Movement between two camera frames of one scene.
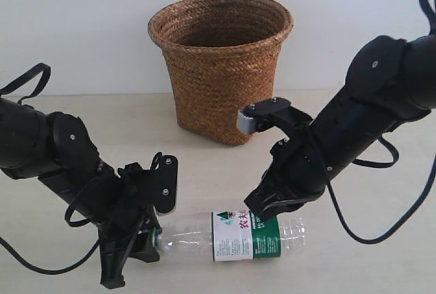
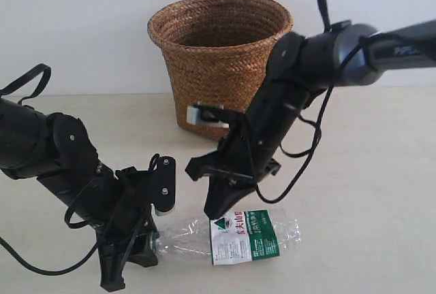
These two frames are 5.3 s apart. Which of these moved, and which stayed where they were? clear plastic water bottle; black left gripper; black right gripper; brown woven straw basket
Moved: black right gripper
Stayed: brown woven straw basket; clear plastic water bottle; black left gripper
